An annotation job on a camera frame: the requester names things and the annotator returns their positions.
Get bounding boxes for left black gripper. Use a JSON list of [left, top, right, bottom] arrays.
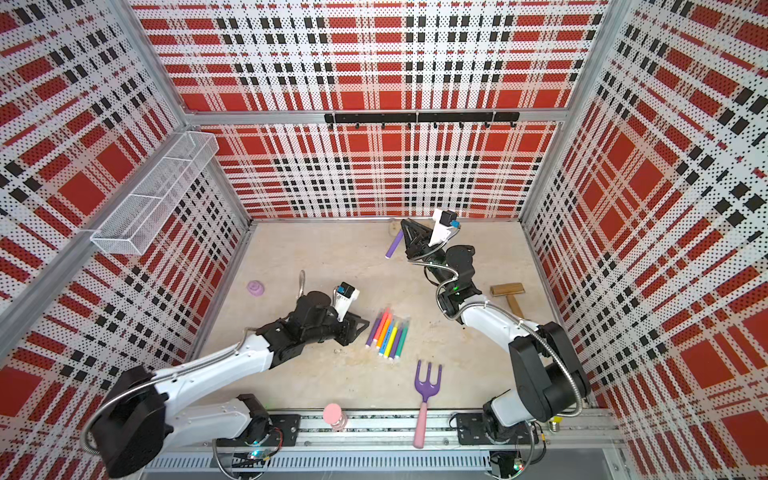
[[300, 309, 369, 346]]

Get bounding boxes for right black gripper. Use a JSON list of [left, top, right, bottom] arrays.
[[401, 220, 451, 292]]

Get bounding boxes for orange marker pen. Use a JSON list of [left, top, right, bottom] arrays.
[[376, 310, 392, 354]]

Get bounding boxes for pink marker pen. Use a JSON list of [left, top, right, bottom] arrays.
[[371, 307, 391, 351]]

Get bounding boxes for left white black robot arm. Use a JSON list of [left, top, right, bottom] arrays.
[[80, 284, 370, 478]]

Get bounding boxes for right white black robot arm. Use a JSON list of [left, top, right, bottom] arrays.
[[400, 210, 590, 443]]

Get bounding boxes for blue marker pen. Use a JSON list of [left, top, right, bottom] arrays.
[[379, 317, 397, 357]]

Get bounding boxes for yellow marker pen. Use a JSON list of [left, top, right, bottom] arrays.
[[384, 322, 400, 358]]

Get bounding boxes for pink cylindrical cup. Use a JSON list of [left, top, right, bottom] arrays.
[[323, 403, 348, 432]]

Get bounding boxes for purple smiley toy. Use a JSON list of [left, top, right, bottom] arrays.
[[246, 280, 265, 297]]

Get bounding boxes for yellow light bulb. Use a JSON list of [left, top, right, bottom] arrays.
[[548, 416, 563, 433]]

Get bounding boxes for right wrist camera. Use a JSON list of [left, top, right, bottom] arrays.
[[429, 209, 460, 247]]

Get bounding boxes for purple garden fork pink handle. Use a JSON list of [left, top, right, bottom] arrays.
[[413, 360, 443, 449]]

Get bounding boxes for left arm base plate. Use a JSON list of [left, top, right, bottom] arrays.
[[216, 414, 301, 447]]

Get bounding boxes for black hook rail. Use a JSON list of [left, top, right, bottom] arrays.
[[324, 111, 521, 127]]

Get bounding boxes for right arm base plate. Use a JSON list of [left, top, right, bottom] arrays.
[[451, 412, 531, 446]]

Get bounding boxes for white wire mesh shelf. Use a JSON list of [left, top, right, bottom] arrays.
[[90, 131, 218, 255]]

